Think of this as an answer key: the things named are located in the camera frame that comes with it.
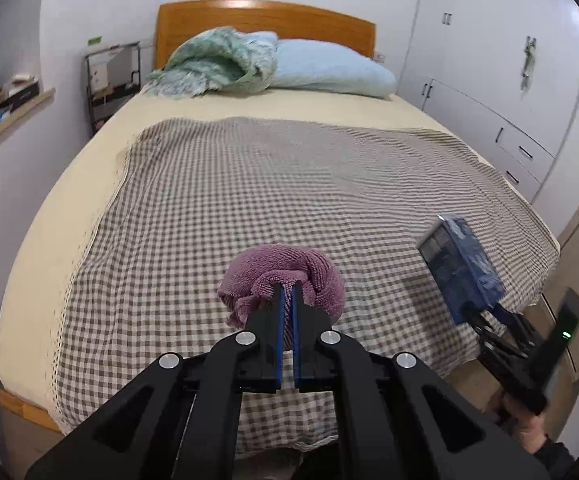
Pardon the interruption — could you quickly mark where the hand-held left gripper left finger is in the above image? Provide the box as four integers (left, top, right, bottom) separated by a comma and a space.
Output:
24, 282, 286, 480

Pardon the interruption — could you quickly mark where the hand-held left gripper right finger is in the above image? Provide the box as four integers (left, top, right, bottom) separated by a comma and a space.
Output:
292, 282, 553, 480

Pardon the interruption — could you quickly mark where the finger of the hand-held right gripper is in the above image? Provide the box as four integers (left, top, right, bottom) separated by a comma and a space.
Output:
462, 302, 503, 356
492, 302, 540, 356

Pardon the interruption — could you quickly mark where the navy blue box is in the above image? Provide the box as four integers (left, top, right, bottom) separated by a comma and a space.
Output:
417, 214, 506, 326

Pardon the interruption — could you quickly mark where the purple towel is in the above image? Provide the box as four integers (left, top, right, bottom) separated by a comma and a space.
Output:
218, 243, 345, 328

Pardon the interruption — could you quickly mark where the person's right forearm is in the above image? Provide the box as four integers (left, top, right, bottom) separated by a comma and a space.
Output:
534, 437, 577, 478

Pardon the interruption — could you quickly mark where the person's right hand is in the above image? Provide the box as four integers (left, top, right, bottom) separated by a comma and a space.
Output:
494, 390, 550, 456

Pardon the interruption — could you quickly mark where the brown checked blanket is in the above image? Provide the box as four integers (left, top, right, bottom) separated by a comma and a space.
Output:
52, 116, 561, 461

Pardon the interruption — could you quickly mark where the bed with yellow sheet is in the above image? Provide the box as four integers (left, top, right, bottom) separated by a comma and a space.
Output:
0, 91, 560, 436

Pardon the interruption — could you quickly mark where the green hanging ornament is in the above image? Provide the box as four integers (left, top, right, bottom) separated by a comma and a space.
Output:
519, 36, 537, 92

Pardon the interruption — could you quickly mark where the light blue pillow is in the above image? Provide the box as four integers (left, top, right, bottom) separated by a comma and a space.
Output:
270, 38, 397, 99

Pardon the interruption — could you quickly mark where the green blanket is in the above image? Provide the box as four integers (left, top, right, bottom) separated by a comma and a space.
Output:
144, 26, 279, 98

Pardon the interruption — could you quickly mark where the white wardrobe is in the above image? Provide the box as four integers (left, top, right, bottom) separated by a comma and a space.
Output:
397, 0, 579, 203

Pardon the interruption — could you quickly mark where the wooden headboard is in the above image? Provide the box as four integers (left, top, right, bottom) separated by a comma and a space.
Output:
154, 0, 376, 71

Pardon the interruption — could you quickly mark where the black metal rack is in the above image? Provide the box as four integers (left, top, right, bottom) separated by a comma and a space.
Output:
84, 42, 143, 136

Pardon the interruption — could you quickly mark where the black box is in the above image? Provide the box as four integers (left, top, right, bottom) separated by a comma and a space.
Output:
0, 80, 40, 111

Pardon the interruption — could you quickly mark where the wooden wall shelf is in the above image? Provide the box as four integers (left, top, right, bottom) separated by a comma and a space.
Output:
0, 87, 56, 163

